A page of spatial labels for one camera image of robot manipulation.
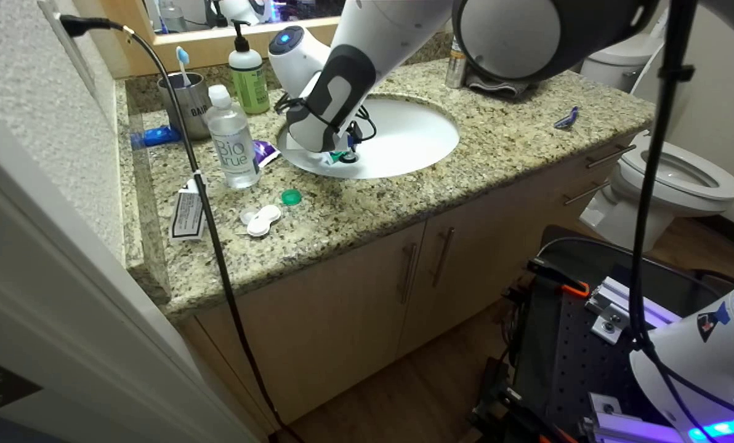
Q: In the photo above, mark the white contact lens case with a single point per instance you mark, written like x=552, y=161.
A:
x=260, y=222

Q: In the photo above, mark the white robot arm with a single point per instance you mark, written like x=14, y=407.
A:
x=509, y=39

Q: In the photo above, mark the white toilet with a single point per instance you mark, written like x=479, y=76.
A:
x=686, y=183

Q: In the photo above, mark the green round cap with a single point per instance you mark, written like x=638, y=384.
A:
x=291, y=198

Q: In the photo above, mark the blue flat object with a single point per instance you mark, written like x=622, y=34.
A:
x=155, y=136

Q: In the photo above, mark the green soap pump bottle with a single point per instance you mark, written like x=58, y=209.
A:
x=248, y=73

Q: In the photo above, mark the white wall outlet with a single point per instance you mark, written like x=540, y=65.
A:
x=68, y=43

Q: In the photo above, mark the white small tube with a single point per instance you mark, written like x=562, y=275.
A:
x=187, y=219

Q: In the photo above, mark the blue razor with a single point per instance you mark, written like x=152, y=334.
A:
x=570, y=118

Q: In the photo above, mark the blue white toothbrush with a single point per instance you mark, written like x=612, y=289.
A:
x=183, y=61

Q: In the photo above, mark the brown folded towel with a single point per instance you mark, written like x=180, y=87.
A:
x=501, y=89

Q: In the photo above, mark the green white toothpaste tube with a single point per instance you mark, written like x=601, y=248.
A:
x=343, y=155

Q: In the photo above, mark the clear plastic water bottle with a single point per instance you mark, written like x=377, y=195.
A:
x=233, y=139

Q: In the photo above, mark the purple white packet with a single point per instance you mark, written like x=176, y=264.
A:
x=265, y=153

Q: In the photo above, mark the black camera stand pole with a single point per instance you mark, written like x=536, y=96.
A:
x=653, y=180

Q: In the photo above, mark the metal toothbrush cup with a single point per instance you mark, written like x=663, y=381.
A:
x=186, y=103

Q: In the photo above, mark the black robot cart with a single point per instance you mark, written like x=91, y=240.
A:
x=574, y=375

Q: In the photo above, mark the beige vanity cabinet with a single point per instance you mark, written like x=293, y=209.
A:
x=360, y=273

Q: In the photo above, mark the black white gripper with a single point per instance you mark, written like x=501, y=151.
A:
x=360, y=128

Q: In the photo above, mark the wood framed mirror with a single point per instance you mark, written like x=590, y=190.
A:
x=126, y=59

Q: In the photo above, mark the white oval sink basin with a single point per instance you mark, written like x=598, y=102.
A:
x=403, y=136

